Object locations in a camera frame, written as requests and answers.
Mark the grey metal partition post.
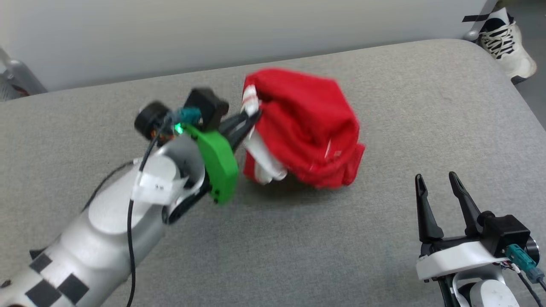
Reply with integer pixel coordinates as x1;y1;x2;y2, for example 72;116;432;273
0;47;47;102

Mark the red and white garment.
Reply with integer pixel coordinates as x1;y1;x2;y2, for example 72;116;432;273
242;67;366;189

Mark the white left cable tag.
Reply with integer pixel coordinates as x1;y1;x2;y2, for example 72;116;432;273
131;170;189;204

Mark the white and black sneaker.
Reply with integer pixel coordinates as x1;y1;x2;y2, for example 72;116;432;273
480;8;538;85

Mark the metal leg with black tape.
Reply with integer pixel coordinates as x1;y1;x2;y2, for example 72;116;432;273
463;0;500;42

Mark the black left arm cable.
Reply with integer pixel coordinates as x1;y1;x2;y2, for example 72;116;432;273
83;107;203;307

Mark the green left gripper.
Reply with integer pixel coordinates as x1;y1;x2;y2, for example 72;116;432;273
183;110;261;205

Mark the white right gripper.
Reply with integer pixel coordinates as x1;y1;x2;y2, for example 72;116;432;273
415;171;509;281

